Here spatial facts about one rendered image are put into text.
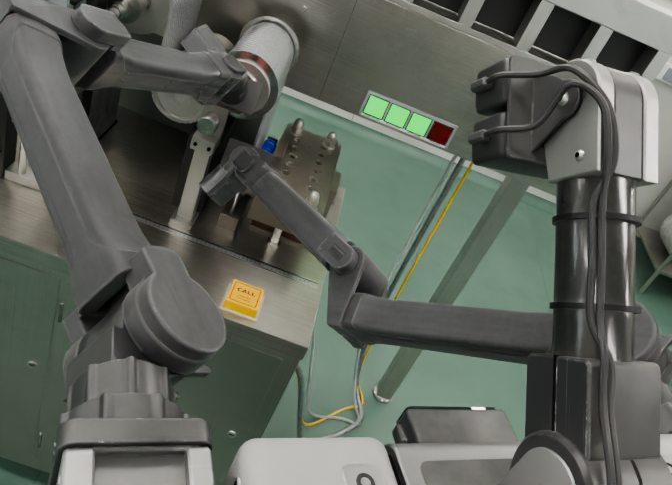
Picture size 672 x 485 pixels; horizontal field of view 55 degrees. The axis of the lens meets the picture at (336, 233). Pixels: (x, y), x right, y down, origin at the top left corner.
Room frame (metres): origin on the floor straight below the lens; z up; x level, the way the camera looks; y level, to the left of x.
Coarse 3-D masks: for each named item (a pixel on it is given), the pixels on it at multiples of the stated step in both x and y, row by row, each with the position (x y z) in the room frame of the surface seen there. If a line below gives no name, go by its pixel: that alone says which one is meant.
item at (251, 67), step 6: (240, 60) 1.21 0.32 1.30; (246, 60) 1.22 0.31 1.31; (246, 66) 1.22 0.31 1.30; (252, 66) 1.22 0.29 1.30; (258, 66) 1.23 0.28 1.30; (252, 72) 1.22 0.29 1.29; (258, 72) 1.22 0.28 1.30; (264, 72) 1.23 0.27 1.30; (258, 78) 1.22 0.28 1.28; (264, 78) 1.22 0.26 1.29; (264, 84) 1.22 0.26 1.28; (264, 90) 1.22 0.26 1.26; (264, 96) 1.22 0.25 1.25; (258, 102) 1.22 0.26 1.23; (264, 102) 1.22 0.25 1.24; (258, 108) 1.22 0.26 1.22
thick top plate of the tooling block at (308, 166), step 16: (288, 128) 1.56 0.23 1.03; (288, 144) 1.48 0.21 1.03; (304, 144) 1.52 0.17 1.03; (320, 144) 1.56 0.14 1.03; (336, 144) 1.60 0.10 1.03; (288, 160) 1.41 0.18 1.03; (304, 160) 1.44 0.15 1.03; (320, 160) 1.48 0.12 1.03; (336, 160) 1.51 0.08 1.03; (288, 176) 1.34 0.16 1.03; (304, 176) 1.37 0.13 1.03; (320, 176) 1.40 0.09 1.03; (304, 192) 1.30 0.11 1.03; (320, 192) 1.33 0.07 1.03; (256, 208) 1.20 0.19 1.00; (320, 208) 1.27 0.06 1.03; (272, 224) 1.20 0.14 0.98
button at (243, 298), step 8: (232, 288) 1.01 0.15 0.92; (240, 288) 1.02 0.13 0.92; (248, 288) 1.03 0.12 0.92; (256, 288) 1.04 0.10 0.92; (232, 296) 0.99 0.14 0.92; (240, 296) 1.00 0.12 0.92; (248, 296) 1.01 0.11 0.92; (256, 296) 1.02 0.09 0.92; (224, 304) 0.97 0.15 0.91; (232, 304) 0.97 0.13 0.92; (240, 304) 0.98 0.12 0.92; (248, 304) 0.99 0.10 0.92; (256, 304) 1.00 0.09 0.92; (240, 312) 0.98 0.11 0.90; (248, 312) 0.98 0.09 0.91; (256, 312) 0.98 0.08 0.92
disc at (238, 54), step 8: (240, 56) 1.22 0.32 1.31; (248, 56) 1.22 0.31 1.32; (256, 56) 1.23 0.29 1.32; (264, 64) 1.23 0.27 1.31; (272, 72) 1.23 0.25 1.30; (272, 80) 1.23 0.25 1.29; (272, 88) 1.23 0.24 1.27; (272, 96) 1.23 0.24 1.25; (272, 104) 1.23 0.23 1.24; (232, 112) 1.22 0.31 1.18; (256, 112) 1.23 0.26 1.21; (264, 112) 1.23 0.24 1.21
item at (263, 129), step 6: (282, 84) 1.41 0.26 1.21; (276, 102) 1.42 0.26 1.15; (270, 114) 1.36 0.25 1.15; (264, 120) 1.24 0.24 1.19; (270, 120) 1.43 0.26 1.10; (264, 126) 1.30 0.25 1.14; (258, 132) 1.24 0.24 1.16; (264, 132) 1.37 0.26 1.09; (258, 138) 1.25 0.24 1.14; (264, 138) 1.45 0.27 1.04; (258, 144) 1.31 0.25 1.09
